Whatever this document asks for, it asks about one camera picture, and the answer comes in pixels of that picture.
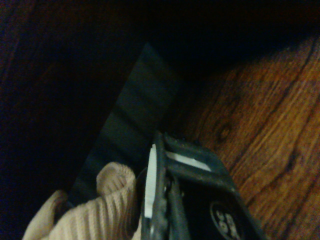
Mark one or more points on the beige shoe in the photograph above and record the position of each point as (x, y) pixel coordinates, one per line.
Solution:
(95, 217)

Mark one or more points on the brown shoe rack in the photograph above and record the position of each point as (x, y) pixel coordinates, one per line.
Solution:
(275, 125)

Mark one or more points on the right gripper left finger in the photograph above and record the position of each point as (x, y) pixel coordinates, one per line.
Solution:
(151, 180)

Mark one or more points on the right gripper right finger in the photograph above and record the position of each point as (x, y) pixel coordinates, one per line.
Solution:
(190, 148)

